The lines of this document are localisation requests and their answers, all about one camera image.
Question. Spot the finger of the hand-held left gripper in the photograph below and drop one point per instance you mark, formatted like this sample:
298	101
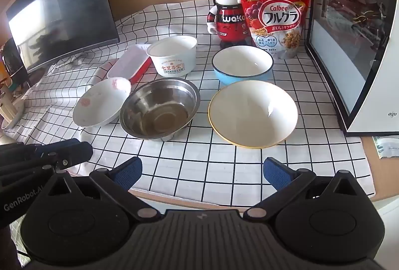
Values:
74	153

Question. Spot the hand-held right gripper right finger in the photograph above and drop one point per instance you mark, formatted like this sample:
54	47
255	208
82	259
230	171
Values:
276	175

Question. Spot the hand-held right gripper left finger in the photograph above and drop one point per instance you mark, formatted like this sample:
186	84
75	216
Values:
129	175

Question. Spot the white plate with pink flowers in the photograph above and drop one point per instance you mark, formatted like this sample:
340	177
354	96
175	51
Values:
96	105

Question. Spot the yellow ceramic bowl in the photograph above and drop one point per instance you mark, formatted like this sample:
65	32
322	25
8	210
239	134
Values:
249	114

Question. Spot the stainless steel bowl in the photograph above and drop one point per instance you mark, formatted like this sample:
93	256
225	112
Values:
159	108

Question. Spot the blue ceramic bowl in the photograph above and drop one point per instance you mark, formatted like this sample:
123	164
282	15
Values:
237	63

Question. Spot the white printed paper bowl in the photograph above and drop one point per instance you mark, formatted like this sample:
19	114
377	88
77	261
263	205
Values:
174	61

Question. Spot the black and white grid tablecloth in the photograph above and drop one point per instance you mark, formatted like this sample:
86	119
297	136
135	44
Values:
187	158

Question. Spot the white round stand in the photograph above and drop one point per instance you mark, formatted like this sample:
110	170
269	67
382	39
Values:
14	116

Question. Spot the black rounded device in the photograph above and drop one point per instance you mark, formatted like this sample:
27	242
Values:
14	64

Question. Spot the white plastic lunch box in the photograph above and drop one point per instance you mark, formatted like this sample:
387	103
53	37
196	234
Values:
131	60

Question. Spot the small paper packet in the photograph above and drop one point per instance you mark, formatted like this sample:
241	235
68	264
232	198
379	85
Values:
388	148

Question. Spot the black monitor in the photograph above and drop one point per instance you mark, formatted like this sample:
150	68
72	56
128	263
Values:
62	8

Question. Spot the red cereal bag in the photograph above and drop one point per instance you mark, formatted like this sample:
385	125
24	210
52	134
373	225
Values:
274	17

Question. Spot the panda robot toy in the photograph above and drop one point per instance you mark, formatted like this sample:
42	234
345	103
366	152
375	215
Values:
229	17

